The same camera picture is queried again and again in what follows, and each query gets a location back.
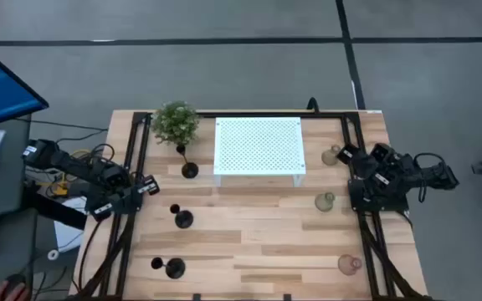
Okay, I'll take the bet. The tall black candlestick holder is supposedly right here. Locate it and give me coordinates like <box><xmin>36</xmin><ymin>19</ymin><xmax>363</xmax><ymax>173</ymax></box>
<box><xmin>150</xmin><ymin>256</ymin><xmax>187</xmax><ymax>280</ymax></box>

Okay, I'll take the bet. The black computer mouse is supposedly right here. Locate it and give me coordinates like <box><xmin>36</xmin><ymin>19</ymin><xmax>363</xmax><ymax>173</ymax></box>
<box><xmin>0</xmin><ymin>273</ymin><xmax>28</xmax><ymax>298</ymax></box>

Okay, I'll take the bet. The white perforated metal shelf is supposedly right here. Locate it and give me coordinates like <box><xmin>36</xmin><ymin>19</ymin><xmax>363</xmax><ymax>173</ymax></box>
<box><xmin>213</xmin><ymin>116</ymin><xmax>308</xmax><ymax>188</ymax></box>

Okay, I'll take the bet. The artificial green potted plant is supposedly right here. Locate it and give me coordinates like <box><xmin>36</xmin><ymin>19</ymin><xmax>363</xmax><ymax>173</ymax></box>
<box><xmin>151</xmin><ymin>99</ymin><xmax>202</xmax><ymax>147</ymax></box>

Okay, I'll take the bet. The grey desk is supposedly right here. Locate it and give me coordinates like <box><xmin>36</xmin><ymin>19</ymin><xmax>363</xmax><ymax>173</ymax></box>
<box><xmin>0</xmin><ymin>116</ymin><xmax>39</xmax><ymax>301</ymax></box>

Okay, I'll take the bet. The short black candlestick holder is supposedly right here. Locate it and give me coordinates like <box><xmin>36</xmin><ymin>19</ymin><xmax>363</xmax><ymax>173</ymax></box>
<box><xmin>169</xmin><ymin>203</ymin><xmax>195</xmax><ymax>230</ymax></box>

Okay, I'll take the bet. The black aluminium rig frame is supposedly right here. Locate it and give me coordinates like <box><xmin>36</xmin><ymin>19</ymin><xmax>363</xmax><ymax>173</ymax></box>
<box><xmin>67</xmin><ymin>109</ymin><xmax>434</xmax><ymax>301</ymax></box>

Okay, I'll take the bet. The white paper sheet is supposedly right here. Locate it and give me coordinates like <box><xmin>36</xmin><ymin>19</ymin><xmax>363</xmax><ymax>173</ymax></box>
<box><xmin>53</xmin><ymin>196</ymin><xmax>87</xmax><ymax>254</ymax></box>

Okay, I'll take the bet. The clear ribbed glass candle holder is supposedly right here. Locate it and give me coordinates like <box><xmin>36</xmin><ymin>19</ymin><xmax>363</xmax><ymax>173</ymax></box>
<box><xmin>320</xmin><ymin>144</ymin><xmax>342</xmax><ymax>166</ymax></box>
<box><xmin>314</xmin><ymin>191</ymin><xmax>336</xmax><ymax>212</ymax></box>

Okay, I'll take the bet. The thin black floor cable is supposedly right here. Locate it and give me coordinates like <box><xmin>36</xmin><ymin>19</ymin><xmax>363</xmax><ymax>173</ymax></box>
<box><xmin>14</xmin><ymin>118</ymin><xmax>109</xmax><ymax>131</ymax></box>

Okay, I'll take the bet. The yellow cable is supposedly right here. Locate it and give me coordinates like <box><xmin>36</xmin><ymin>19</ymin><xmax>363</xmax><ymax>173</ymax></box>
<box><xmin>48</xmin><ymin>173</ymin><xmax>70</xmax><ymax>197</ymax></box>

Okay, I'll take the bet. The pink ribbed glass candle holder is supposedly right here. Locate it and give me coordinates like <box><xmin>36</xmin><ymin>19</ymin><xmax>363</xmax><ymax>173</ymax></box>
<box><xmin>337</xmin><ymin>253</ymin><xmax>363</xmax><ymax>277</ymax></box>

